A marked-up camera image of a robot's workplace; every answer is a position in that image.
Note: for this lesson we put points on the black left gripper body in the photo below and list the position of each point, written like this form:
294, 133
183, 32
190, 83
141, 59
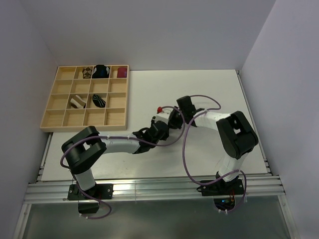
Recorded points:
163, 138

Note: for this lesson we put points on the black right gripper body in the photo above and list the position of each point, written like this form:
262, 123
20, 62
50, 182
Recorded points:
176, 119

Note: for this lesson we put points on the black white striped sock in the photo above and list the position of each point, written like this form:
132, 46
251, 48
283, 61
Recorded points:
98, 101

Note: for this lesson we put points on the tan brown striped sock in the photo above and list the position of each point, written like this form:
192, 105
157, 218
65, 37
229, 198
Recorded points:
77, 102

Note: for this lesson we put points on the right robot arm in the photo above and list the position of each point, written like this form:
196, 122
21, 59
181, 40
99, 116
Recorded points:
236, 134

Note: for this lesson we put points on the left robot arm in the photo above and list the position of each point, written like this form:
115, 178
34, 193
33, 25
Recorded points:
85, 148

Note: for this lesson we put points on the rolled red sock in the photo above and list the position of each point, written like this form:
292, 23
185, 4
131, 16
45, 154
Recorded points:
122, 72

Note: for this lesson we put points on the rolled black blue sock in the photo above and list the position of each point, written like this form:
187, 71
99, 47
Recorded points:
100, 71

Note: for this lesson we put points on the wooden compartment tray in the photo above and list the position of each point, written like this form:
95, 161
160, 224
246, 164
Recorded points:
59, 116

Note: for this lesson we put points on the rolled argyle sock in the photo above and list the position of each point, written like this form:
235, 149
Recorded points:
87, 72

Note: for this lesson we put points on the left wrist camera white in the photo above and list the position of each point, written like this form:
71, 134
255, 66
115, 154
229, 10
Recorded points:
163, 114

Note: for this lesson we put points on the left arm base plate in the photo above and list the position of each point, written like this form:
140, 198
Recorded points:
91, 200

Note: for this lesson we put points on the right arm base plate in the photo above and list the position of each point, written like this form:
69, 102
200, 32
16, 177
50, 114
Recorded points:
227, 189

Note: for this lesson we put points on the aluminium rail frame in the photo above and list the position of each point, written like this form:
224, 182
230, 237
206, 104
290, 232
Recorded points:
154, 198

